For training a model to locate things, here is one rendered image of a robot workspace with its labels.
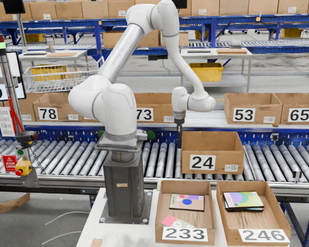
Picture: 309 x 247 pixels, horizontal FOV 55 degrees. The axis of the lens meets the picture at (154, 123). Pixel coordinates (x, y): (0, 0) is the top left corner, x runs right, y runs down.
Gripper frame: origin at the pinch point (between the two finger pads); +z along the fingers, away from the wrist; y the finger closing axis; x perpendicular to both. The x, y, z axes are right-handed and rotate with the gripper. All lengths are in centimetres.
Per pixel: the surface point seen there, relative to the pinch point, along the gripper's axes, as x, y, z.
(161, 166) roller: -11.9, 13.4, 10.8
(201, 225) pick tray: 13, 70, 10
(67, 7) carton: -254, -482, -78
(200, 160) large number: 14.0, 21.7, 0.5
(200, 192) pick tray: 13.6, 44.9, 8.2
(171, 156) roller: -5.4, -0.3, 10.8
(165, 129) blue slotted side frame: -11.8, -22.9, -0.4
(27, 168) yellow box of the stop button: -96, 36, 1
